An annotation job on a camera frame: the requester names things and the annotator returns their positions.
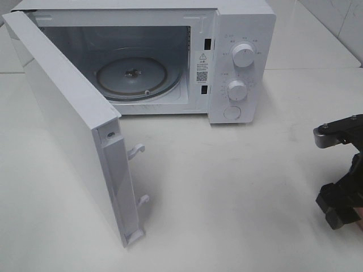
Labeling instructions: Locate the upper white microwave knob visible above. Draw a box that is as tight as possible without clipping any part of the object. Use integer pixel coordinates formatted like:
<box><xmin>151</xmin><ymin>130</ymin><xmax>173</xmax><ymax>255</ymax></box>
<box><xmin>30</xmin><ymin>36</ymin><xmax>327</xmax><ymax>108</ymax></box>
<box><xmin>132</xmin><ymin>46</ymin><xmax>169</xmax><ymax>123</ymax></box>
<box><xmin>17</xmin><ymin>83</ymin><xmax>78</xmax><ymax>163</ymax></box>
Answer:
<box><xmin>231</xmin><ymin>41</ymin><xmax>256</xmax><ymax>68</ymax></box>

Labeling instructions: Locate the white warning label sticker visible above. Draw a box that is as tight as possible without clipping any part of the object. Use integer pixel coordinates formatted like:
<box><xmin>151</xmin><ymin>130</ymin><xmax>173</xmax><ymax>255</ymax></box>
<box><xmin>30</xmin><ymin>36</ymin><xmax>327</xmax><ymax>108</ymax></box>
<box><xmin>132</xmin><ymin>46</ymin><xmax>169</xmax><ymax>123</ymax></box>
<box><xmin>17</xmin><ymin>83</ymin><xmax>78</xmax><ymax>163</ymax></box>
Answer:
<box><xmin>194</xmin><ymin>50</ymin><xmax>213</xmax><ymax>84</ymax></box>

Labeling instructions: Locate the round white door button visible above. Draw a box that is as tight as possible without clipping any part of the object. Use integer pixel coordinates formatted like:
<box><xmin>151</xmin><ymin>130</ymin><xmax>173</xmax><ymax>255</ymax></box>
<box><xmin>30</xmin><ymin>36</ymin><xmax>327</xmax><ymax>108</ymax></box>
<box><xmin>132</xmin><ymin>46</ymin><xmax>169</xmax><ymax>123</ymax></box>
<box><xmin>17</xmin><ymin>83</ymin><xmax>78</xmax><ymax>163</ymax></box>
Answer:
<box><xmin>223</xmin><ymin>106</ymin><xmax>242</xmax><ymax>120</ymax></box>

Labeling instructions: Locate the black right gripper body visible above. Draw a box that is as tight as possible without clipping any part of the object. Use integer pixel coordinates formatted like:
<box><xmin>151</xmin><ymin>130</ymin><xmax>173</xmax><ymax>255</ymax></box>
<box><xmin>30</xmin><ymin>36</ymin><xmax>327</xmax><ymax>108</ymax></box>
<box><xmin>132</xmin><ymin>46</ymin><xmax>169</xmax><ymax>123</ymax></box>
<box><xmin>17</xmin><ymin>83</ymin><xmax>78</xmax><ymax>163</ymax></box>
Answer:
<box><xmin>339</xmin><ymin>150</ymin><xmax>362</xmax><ymax>198</ymax></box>

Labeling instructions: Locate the white microwave knob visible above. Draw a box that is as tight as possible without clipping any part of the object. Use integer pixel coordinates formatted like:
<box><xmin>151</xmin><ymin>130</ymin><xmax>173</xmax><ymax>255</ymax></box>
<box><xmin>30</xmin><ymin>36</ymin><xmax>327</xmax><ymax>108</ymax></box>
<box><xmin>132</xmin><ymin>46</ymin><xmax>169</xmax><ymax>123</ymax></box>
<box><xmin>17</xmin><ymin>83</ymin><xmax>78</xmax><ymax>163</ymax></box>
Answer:
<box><xmin>231</xmin><ymin>41</ymin><xmax>256</xmax><ymax>68</ymax></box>
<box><xmin>227</xmin><ymin>80</ymin><xmax>247</xmax><ymax>101</ymax></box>

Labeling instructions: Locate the white microwave oven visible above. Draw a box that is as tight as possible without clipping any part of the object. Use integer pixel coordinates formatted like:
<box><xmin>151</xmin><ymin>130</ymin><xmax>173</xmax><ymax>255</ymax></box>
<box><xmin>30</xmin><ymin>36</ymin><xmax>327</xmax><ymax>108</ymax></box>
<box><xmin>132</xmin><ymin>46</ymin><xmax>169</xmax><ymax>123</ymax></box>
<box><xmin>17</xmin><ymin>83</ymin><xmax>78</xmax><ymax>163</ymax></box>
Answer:
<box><xmin>9</xmin><ymin>1</ymin><xmax>276</xmax><ymax>124</ymax></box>

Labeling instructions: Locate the pink round plate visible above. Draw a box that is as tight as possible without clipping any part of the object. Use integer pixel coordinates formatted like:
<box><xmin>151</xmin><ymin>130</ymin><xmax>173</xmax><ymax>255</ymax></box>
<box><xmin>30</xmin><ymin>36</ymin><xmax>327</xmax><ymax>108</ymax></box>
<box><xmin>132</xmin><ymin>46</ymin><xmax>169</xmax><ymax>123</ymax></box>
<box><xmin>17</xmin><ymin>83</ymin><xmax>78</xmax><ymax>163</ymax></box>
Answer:
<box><xmin>356</xmin><ymin>207</ymin><xmax>363</xmax><ymax>231</ymax></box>

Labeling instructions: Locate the white microwave door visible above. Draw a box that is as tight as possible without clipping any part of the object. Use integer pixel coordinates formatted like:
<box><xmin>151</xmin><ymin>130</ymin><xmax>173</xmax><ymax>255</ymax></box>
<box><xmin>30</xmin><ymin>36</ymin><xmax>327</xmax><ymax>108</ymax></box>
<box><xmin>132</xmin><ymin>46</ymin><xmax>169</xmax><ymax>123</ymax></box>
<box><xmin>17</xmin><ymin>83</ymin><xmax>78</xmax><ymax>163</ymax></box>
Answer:
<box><xmin>4</xmin><ymin>11</ymin><xmax>149</xmax><ymax>247</ymax></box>

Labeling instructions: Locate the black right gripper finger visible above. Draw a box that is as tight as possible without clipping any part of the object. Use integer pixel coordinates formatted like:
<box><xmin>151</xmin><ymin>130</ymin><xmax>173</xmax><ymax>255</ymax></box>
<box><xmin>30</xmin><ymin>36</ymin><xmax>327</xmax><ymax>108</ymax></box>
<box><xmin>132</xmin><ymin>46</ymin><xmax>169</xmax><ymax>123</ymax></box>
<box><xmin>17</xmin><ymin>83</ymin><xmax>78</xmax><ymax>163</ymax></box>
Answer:
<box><xmin>316</xmin><ymin>182</ymin><xmax>362</xmax><ymax>213</ymax></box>
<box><xmin>325</xmin><ymin>208</ymin><xmax>360</xmax><ymax>230</ymax></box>

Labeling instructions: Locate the lower white microwave knob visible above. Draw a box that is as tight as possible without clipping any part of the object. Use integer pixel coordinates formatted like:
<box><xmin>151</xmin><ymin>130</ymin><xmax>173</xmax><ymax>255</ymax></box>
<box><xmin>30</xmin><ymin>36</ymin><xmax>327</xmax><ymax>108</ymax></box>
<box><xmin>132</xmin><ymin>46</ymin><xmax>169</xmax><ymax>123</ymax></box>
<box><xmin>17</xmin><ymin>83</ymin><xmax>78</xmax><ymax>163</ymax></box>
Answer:
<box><xmin>227</xmin><ymin>80</ymin><xmax>247</xmax><ymax>101</ymax></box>

